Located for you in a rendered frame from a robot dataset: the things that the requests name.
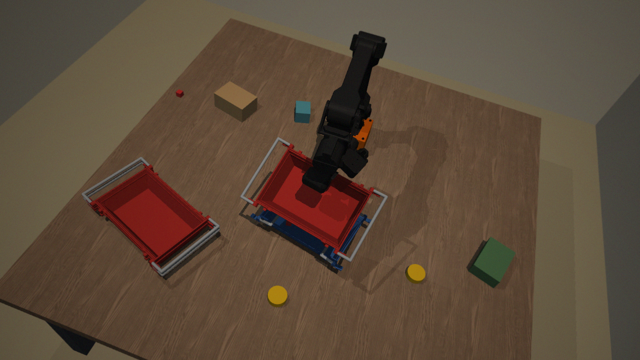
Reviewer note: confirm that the green block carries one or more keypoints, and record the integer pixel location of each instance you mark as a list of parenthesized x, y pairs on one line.
[(492, 262)]

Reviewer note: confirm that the blue plastic tray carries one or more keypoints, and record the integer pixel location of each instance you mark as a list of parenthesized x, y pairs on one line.
[(309, 240)]

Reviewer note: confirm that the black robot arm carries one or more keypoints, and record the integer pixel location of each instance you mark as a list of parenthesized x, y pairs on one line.
[(348, 106)]

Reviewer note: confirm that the teal cube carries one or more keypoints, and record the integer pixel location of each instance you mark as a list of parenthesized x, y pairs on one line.
[(302, 112)]

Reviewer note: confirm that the yellow short cylinder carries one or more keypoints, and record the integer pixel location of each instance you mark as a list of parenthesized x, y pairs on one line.
[(415, 273), (277, 296)]

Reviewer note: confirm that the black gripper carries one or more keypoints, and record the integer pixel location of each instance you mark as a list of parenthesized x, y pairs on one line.
[(320, 181)]

